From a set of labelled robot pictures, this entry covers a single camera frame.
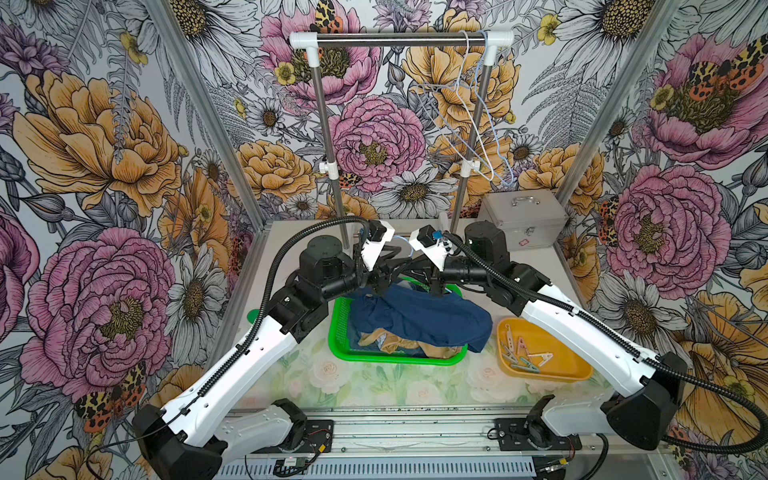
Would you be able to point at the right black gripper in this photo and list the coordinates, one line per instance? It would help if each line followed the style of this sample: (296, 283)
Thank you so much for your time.
(437, 284)

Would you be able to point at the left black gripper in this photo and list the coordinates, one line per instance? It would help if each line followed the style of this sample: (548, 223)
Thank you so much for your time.
(382, 274)

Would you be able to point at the light blue hanger navy shirt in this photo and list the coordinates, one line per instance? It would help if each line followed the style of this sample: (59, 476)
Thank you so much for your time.
(399, 248)

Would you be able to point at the dark navy t-shirt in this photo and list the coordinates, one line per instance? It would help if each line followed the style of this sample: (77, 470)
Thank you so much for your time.
(411, 313)

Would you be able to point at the tan t-shirt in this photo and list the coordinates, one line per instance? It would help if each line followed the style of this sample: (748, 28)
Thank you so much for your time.
(389, 343)

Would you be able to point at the teal clothespin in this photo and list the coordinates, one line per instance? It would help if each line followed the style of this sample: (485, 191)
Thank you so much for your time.
(524, 365)

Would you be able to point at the light blue wire hanger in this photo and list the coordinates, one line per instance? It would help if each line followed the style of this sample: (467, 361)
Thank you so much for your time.
(483, 74)

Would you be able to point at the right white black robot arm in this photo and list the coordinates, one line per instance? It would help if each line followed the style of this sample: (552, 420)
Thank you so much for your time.
(644, 398)

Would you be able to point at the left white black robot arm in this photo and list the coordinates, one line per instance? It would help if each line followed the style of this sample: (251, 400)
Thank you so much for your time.
(192, 436)

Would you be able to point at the green perforated plastic basket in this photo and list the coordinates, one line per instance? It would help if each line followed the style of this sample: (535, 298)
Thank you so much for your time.
(339, 343)

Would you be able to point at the silver metal case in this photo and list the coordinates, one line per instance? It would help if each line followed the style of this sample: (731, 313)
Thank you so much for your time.
(530, 219)

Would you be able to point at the yellow plastic tray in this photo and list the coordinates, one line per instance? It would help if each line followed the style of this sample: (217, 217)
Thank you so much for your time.
(566, 366)

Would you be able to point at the green capped bottle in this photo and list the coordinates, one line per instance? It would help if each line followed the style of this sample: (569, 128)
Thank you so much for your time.
(252, 316)

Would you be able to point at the metal clothes rack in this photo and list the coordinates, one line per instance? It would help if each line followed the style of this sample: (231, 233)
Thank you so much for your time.
(312, 42)

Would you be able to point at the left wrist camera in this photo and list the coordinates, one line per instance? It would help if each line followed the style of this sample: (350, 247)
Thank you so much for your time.
(380, 233)

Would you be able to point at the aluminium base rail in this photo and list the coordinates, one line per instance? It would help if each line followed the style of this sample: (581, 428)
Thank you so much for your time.
(425, 443)

